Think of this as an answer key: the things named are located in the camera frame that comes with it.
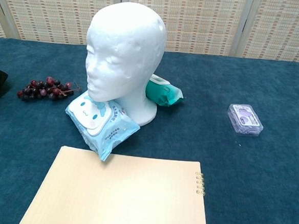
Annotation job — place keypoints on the light blue wet wipes pack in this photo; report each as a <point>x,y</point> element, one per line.
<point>104,129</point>

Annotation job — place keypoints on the white foam mannequin head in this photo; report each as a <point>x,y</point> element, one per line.
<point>123,51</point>

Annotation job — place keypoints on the bamboo folding screen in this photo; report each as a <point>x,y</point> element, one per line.
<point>196,23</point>

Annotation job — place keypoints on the teal wet wipes pack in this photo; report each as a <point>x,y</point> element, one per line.
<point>163,95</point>

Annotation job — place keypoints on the clear purple plastic box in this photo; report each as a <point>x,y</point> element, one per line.
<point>245,120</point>

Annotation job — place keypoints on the dark red grape bunch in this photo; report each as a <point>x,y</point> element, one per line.
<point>43,88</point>

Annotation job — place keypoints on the blue table cloth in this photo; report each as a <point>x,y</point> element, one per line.
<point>237,174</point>

